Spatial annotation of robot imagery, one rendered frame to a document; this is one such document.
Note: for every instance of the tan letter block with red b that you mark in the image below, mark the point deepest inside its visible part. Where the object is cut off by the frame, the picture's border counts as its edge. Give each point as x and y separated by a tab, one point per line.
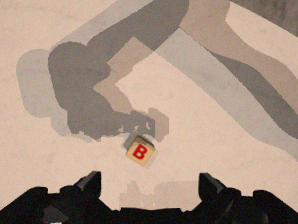
140	150

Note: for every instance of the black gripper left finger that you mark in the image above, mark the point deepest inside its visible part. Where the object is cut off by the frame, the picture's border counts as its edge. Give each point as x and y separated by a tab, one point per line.
37	206

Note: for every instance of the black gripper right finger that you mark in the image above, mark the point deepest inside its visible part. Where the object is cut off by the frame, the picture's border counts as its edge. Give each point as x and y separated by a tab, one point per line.
217	209

